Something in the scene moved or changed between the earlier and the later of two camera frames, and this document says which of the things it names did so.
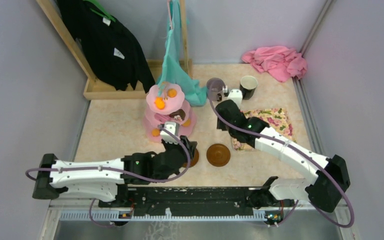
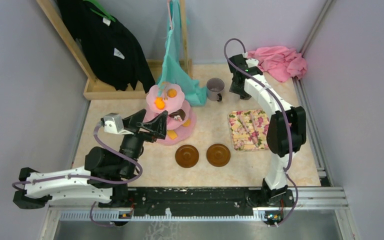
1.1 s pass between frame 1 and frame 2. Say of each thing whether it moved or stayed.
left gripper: moved
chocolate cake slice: stayed
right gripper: moved
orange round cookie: stayed
